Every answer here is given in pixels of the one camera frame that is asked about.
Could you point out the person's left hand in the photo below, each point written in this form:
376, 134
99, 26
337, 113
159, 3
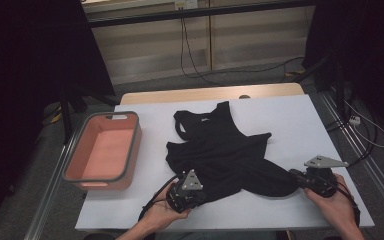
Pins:
161, 215

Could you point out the person's right hand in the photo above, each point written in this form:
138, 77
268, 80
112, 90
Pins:
340, 210

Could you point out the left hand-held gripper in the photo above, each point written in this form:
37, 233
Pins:
192, 182

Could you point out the white table board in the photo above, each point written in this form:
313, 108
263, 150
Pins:
296, 120

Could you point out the white wall socket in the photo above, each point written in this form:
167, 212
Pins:
186, 4

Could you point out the black curtain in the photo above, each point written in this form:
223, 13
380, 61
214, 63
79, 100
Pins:
20, 66
373, 40

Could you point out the pink storage basket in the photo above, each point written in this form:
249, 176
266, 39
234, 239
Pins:
106, 150

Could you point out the black tank top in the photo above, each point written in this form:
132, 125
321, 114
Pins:
226, 156

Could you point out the white power strip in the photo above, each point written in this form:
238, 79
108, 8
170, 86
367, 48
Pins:
355, 120

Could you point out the wooden table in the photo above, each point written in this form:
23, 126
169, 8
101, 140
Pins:
180, 95

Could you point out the black horizontal bar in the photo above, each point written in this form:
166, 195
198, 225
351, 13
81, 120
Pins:
146, 18

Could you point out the black metal stand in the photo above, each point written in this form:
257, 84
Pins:
338, 86
66, 116

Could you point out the aluminium rail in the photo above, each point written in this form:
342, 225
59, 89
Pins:
380, 178
51, 190

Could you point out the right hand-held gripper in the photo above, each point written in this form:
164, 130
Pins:
325, 162

